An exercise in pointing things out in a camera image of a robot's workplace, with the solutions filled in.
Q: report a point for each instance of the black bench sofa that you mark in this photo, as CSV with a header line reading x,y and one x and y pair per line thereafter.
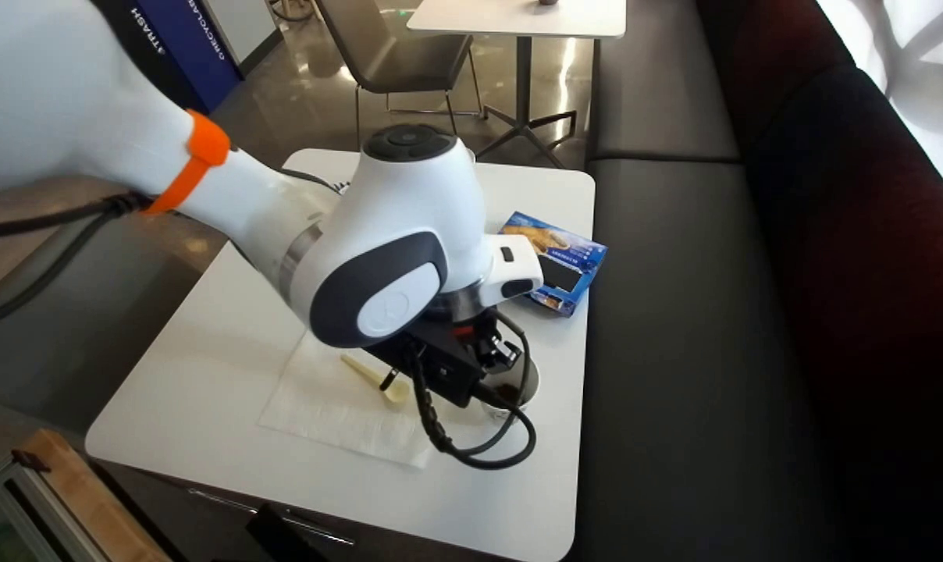
x,y
767,335

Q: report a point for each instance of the white paper napkin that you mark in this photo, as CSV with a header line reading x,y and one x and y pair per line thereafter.
x,y
321,398

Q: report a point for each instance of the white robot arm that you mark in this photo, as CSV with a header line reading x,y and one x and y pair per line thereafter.
x,y
397,262

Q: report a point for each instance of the wooden side cabinet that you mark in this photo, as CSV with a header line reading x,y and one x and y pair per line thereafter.
x,y
56,508

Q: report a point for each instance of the blue snack box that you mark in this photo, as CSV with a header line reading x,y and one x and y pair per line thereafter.
x,y
571,260

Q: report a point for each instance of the grey chair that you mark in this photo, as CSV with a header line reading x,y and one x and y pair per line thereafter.
x,y
386,59

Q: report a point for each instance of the cream plastic spoon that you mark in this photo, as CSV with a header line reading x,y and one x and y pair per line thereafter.
x,y
383,380

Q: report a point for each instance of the white side table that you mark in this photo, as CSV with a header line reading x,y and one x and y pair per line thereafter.
x,y
524,20

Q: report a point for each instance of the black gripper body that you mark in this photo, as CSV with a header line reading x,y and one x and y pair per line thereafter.
x,y
471,360

